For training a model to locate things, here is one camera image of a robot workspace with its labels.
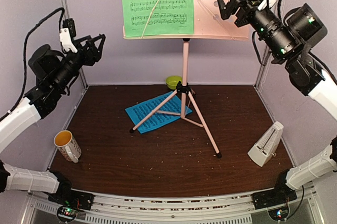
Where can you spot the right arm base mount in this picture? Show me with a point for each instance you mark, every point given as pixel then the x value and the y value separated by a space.
pixel 270 198

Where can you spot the green sheet music paper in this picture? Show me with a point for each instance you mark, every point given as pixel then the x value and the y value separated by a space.
pixel 158 17

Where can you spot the aluminium front rail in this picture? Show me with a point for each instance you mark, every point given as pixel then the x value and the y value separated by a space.
pixel 232 208

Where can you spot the patterned ceramic mug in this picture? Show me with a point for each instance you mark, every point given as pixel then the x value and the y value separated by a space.
pixel 68 146

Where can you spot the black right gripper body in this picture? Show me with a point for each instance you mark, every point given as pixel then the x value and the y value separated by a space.
pixel 248 4

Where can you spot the blue sheet music paper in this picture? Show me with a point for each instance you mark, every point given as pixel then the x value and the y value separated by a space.
pixel 137 112

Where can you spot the white metronome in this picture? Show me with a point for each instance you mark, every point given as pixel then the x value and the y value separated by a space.
pixel 264 149

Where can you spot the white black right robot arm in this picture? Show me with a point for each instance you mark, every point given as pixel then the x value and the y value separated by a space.
pixel 290 40

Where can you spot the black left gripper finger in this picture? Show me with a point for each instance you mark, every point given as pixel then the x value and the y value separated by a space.
pixel 96 47
pixel 82 43

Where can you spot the yellow-green bowl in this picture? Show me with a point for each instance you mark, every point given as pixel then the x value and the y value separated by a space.
pixel 172 81

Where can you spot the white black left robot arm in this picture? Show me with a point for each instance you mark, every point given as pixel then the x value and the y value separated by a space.
pixel 55 73

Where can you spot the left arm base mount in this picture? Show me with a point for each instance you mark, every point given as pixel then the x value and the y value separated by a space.
pixel 73 199

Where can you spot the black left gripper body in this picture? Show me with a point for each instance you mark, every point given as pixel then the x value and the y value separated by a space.
pixel 89 59

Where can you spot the pink music stand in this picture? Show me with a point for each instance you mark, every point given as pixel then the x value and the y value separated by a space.
pixel 207 25

